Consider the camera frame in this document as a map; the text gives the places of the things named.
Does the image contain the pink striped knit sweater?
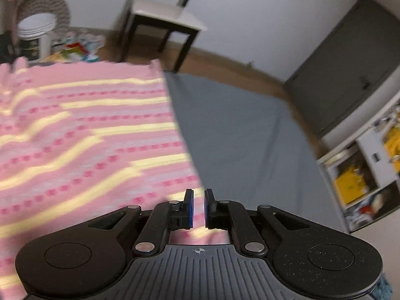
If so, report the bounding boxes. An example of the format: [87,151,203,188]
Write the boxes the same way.
[1,57,228,299]

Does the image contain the grey bed sheet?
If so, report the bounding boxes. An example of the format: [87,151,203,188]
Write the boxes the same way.
[165,72,346,231]

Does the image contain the white shelf unit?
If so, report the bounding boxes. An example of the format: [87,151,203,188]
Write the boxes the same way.
[318,94,399,233]

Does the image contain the pile of colourful clutter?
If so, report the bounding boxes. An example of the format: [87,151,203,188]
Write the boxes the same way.
[43,30,106,63]

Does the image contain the white black wooden chair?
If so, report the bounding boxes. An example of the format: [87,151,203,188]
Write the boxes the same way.
[118,0,207,73]

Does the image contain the dark grey door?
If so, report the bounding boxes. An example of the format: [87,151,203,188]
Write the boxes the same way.
[284,0,399,138]

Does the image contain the white plastic bucket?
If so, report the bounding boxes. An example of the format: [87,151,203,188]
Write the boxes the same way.
[18,13,56,61]

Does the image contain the woven round basket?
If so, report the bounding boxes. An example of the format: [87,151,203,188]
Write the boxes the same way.
[16,0,71,37]

